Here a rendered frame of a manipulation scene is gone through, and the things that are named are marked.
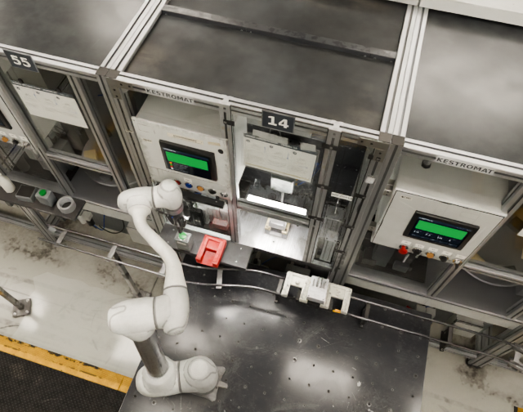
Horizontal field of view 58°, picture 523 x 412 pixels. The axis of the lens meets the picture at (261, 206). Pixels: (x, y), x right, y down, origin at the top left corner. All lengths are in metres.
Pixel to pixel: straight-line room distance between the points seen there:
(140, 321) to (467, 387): 2.39
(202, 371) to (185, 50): 1.48
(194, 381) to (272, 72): 1.47
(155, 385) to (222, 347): 0.47
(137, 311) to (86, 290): 1.83
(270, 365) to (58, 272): 1.90
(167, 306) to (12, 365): 1.97
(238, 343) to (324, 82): 1.52
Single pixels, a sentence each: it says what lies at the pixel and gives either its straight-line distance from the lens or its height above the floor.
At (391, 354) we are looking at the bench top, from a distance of 2.80.
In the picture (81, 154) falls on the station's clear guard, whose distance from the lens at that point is 2.57.
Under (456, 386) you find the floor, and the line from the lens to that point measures 3.61.
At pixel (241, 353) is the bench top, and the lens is 2.70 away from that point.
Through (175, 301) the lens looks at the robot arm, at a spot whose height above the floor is 1.49.
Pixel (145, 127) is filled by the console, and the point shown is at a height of 1.79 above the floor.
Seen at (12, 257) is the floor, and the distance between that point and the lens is 4.09.
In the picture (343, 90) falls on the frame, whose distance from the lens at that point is 1.86.
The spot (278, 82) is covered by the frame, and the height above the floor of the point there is 2.01.
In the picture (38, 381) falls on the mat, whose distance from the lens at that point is 3.65.
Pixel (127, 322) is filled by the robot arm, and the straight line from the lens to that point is 1.96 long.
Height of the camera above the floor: 3.30
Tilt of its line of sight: 59 degrees down
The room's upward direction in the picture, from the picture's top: 1 degrees clockwise
